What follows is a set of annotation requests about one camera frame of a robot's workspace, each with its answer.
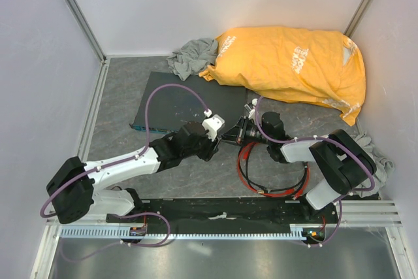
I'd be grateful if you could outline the dark grey network switch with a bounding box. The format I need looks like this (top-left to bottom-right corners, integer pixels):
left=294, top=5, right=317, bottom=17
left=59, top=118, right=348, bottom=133
left=130, top=71, right=247, bottom=133

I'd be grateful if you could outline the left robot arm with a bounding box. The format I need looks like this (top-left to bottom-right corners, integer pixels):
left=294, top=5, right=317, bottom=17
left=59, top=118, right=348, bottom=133
left=46, top=117, right=225, bottom=224

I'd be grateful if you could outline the grey cloth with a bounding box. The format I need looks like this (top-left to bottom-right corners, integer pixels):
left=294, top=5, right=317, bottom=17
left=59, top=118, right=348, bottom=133
left=355, top=131, right=395, bottom=199
left=167, top=38, right=218, bottom=81

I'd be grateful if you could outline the yellow printed fabric bag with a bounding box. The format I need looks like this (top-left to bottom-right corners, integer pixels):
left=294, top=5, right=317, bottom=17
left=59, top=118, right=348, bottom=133
left=199, top=26, right=366, bottom=126

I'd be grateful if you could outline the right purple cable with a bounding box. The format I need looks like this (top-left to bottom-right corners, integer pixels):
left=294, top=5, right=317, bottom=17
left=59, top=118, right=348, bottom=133
left=255, top=95, right=377, bottom=250

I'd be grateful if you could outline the black ethernet cable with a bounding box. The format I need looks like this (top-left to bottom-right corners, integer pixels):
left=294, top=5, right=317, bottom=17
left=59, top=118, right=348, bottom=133
left=238, top=144, right=308, bottom=197

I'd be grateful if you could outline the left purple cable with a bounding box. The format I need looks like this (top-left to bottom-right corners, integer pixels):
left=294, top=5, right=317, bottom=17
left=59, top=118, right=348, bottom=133
left=39, top=84, right=212, bottom=217

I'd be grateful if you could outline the slotted cable duct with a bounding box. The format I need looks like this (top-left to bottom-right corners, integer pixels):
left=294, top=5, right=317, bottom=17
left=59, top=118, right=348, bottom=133
left=59, top=225, right=325, bottom=240

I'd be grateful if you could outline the grey cloth at back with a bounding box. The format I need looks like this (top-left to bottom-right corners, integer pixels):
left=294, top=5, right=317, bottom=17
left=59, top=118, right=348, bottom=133
left=167, top=38, right=218, bottom=81

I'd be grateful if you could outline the purple cable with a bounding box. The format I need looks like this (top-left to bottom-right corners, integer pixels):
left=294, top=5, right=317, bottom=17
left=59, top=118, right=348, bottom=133
left=39, top=84, right=212, bottom=217
left=255, top=95, right=377, bottom=250

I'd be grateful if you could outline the aluminium frame rail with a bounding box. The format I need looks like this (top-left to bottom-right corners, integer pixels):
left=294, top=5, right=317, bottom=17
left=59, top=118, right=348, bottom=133
left=29, top=59, right=110, bottom=278

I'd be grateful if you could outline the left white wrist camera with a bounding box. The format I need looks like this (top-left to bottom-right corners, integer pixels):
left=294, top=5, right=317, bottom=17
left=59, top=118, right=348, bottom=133
left=202, top=108, right=225, bottom=141

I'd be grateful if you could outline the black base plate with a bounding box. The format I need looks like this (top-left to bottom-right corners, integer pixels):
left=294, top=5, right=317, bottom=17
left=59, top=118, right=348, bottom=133
left=106, top=197, right=339, bottom=235

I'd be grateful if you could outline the grey cloth at right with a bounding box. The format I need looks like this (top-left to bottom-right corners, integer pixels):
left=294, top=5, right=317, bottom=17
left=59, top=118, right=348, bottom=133
left=355, top=131, right=395, bottom=199

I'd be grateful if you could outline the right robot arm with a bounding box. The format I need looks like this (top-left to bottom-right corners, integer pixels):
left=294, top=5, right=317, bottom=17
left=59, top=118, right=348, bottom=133
left=222, top=112, right=377, bottom=223

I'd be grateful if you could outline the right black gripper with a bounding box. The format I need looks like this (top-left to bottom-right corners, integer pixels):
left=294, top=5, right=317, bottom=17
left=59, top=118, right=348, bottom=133
left=221, top=116, right=272, bottom=147

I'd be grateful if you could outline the red ethernet cable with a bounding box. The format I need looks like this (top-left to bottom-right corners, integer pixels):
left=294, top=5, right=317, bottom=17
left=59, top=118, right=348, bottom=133
left=236, top=143, right=310, bottom=200

